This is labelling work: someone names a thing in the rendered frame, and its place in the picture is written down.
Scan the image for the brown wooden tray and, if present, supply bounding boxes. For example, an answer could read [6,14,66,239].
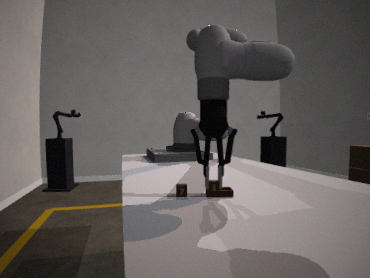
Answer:
[206,187,234,197]

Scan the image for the small brown cube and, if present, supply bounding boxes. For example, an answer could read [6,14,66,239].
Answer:
[208,180,219,191]
[176,184,187,197]

